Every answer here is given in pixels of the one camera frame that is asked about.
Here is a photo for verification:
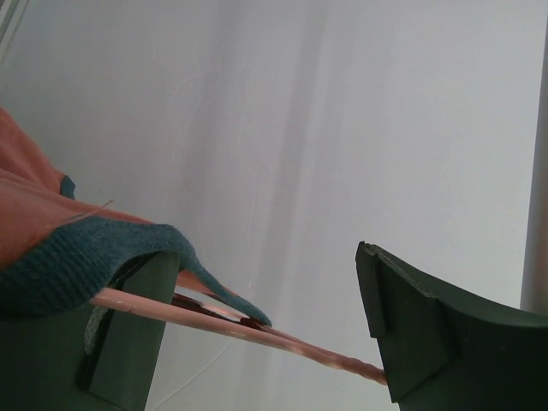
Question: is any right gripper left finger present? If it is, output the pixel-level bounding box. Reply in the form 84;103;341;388
0;250;181;411

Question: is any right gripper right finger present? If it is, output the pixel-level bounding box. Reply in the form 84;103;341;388
355;241;547;411

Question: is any pink wire hanger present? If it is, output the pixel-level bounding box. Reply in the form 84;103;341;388
91;288;388;385

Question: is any red tank top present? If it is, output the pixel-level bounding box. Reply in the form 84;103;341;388
1;110;271;325

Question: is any grey clothes rack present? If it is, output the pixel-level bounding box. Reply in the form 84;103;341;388
520;39;547;315

